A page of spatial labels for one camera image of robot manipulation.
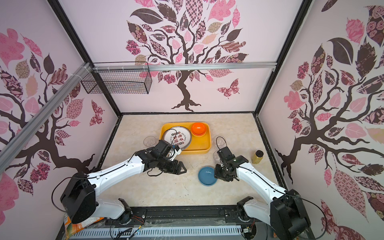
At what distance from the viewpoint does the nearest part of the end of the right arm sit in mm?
593

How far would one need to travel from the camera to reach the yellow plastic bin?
97cm

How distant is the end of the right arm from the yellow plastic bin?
0.22 m
